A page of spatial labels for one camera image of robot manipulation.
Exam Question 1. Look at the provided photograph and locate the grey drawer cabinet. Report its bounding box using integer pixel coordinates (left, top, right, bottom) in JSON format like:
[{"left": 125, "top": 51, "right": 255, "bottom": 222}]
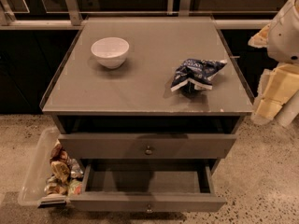
[{"left": 41, "top": 17, "right": 251, "bottom": 171}]

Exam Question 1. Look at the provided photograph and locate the grey top drawer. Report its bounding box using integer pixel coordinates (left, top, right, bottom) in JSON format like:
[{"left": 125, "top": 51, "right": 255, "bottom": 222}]
[{"left": 59, "top": 133, "right": 236, "bottom": 159}]

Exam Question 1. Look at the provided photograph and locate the metal window railing frame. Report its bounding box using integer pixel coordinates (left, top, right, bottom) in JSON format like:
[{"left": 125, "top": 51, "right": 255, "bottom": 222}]
[{"left": 0, "top": 0, "right": 287, "bottom": 30}]

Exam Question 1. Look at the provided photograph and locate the white ceramic bowl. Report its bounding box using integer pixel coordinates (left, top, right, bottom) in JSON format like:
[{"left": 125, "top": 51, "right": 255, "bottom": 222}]
[{"left": 91, "top": 37, "right": 130, "bottom": 69}]

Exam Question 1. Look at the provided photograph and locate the clear plastic storage bin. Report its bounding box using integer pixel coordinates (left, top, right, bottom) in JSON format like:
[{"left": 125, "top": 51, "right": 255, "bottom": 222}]
[{"left": 17, "top": 126, "right": 84, "bottom": 209}]

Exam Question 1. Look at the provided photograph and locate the crumpled blue chip bag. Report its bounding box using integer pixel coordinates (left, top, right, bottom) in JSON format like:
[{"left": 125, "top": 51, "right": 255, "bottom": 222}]
[{"left": 171, "top": 59, "right": 227, "bottom": 92}]

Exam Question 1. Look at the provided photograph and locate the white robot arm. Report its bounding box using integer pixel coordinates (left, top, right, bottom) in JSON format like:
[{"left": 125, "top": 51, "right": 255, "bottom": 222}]
[{"left": 249, "top": 0, "right": 299, "bottom": 126}]

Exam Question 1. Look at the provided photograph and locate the green snack packet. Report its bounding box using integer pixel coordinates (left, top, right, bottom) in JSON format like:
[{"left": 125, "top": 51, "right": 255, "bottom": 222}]
[{"left": 68, "top": 179, "right": 82, "bottom": 195}]

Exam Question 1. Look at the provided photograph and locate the brown snack packet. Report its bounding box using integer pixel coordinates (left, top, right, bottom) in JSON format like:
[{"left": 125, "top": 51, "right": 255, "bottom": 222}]
[{"left": 50, "top": 143, "right": 70, "bottom": 183}]

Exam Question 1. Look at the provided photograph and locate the grey drawer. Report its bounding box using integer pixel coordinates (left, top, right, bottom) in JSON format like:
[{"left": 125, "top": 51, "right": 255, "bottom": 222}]
[
  {"left": 70, "top": 163, "right": 225, "bottom": 213},
  {"left": 59, "top": 133, "right": 236, "bottom": 159}
]

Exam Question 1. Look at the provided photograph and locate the silver foil snack packet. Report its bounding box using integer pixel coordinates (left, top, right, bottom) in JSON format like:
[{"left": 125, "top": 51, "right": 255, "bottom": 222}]
[{"left": 70, "top": 159, "right": 83, "bottom": 178}]

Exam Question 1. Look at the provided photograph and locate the white pillar leg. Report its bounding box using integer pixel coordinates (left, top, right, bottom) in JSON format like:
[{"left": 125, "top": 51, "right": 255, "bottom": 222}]
[{"left": 276, "top": 91, "right": 299, "bottom": 127}]

